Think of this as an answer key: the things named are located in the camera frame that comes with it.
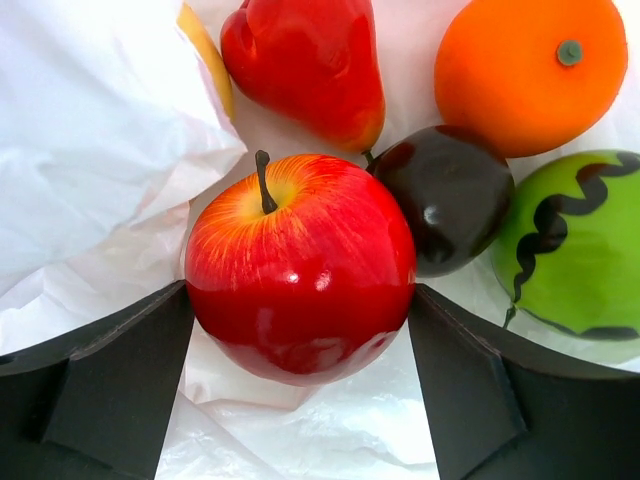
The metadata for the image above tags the white plastic bag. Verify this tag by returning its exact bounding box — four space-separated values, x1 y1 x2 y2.
0 0 640 480

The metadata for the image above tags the orange fake fruit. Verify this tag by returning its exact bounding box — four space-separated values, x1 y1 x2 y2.
434 0 628 158

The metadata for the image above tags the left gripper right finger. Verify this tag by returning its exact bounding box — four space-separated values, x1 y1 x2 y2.
408 285 639 480

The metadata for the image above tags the dark fake fruit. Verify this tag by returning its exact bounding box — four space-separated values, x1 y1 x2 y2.
367 125 515 277

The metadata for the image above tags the red fake apple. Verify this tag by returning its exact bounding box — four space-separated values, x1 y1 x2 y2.
185 151 416 386

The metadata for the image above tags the green fake fruit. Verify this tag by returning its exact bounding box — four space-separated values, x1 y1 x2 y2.
491 150 639 340

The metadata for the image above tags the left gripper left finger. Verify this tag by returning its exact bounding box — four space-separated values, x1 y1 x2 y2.
1 281 194 479

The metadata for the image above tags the yellow fake pear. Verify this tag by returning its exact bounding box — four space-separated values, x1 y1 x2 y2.
177 2 235 122

